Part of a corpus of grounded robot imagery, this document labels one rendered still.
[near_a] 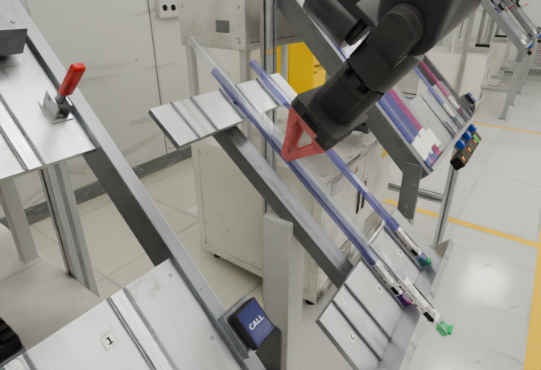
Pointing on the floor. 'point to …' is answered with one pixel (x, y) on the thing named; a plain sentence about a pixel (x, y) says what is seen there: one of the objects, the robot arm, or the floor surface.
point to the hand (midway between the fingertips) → (291, 152)
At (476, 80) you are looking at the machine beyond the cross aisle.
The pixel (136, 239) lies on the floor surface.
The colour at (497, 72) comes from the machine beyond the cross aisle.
